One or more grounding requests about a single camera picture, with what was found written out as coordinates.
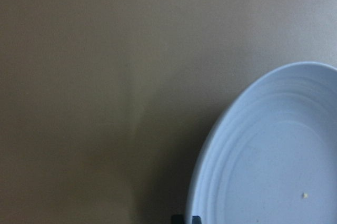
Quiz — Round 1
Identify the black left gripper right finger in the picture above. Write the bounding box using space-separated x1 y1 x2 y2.
192 216 202 224

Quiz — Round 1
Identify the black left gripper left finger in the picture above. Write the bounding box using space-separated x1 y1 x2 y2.
171 215 184 224

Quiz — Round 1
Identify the blue round plate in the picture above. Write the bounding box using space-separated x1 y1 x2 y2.
184 62 336 223

